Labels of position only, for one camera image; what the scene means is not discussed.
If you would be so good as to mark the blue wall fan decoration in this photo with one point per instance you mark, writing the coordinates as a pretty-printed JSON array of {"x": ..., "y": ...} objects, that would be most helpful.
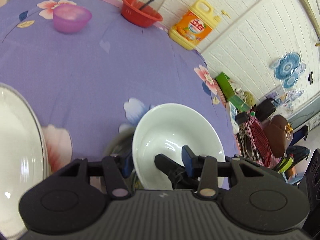
[{"x": 288, "y": 69}]

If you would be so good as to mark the brown round object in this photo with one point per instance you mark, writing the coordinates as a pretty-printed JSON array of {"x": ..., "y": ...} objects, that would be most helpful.
[{"x": 279, "y": 133}]

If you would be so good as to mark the black small bag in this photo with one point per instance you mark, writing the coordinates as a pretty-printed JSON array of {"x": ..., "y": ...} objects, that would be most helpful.
[{"x": 265, "y": 109}]

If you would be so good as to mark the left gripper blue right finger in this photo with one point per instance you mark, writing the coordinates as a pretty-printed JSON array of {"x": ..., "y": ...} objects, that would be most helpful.
[{"x": 203, "y": 171}]

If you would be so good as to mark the red mesh bag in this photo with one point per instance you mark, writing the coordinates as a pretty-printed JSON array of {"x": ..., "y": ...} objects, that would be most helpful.
[{"x": 262, "y": 153}]

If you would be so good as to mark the pink translucent plastic bowl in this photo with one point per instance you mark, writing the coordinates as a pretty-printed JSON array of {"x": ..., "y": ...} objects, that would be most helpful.
[{"x": 69, "y": 19}]

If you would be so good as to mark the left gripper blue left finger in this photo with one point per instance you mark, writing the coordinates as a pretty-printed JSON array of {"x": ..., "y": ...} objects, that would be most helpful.
[{"x": 116, "y": 188}]

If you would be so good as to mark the yellow dish soap bottle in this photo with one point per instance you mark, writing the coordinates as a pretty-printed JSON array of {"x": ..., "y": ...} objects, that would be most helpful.
[{"x": 196, "y": 24}]

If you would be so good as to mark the stainless steel bowl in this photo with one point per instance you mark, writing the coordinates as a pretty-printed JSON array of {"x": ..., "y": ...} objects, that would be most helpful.
[{"x": 120, "y": 148}]

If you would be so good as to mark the green box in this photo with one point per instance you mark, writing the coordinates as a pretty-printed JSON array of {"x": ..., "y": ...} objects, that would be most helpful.
[{"x": 229, "y": 93}]

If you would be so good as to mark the red plastic basket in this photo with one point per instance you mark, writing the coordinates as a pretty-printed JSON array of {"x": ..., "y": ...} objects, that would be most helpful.
[{"x": 142, "y": 18}]

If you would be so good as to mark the white red patterned ceramic bowl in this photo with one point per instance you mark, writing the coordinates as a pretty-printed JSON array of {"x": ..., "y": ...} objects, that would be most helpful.
[{"x": 165, "y": 129}]

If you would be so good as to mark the white plate dark rim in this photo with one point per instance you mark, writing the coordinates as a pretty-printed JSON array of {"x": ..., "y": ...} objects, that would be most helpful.
[{"x": 23, "y": 158}]

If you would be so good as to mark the purple floral tablecloth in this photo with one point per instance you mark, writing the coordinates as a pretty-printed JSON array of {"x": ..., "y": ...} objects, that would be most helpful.
[{"x": 87, "y": 87}]

